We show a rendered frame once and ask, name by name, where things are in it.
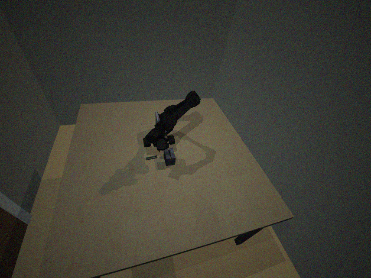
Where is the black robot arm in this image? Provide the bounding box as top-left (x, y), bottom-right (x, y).
top-left (145, 91), bottom-right (201, 151)

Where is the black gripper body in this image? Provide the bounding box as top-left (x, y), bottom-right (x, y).
top-left (143, 135), bottom-right (175, 147)

